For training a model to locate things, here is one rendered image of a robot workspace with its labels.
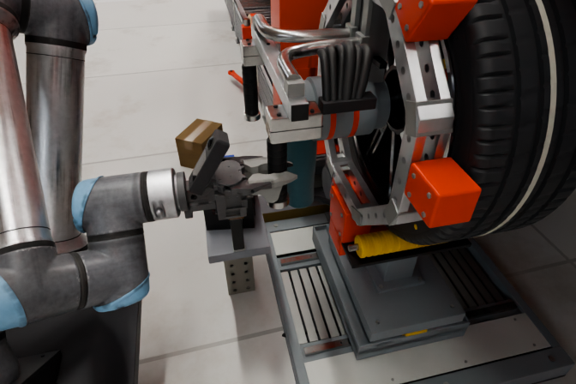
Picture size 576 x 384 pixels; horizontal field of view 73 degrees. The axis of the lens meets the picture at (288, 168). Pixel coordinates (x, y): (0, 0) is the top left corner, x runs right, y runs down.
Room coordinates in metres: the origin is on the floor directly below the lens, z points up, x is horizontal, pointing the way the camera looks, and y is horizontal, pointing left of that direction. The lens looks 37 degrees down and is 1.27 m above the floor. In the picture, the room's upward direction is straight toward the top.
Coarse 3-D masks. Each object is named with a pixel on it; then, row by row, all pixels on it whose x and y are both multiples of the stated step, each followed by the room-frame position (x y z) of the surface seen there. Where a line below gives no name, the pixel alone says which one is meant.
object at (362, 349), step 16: (320, 240) 1.03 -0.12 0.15; (320, 256) 0.98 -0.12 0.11; (336, 272) 0.88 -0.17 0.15; (336, 288) 0.80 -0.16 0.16; (336, 304) 0.79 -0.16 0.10; (352, 304) 0.75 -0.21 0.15; (352, 320) 0.70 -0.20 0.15; (464, 320) 0.69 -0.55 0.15; (352, 336) 0.64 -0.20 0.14; (400, 336) 0.63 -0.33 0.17; (416, 336) 0.64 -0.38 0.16; (432, 336) 0.65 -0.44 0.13; (448, 336) 0.66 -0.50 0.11; (368, 352) 0.60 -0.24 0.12; (384, 352) 0.62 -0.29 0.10
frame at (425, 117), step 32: (384, 0) 0.69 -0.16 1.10; (320, 64) 1.03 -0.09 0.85; (416, 64) 0.59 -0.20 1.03; (416, 96) 0.55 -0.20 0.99; (448, 96) 0.56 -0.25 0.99; (416, 128) 0.53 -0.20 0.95; (448, 128) 0.54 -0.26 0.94; (352, 160) 0.89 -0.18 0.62; (416, 160) 0.53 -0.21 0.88; (352, 192) 0.76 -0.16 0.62; (384, 224) 0.56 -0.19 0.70
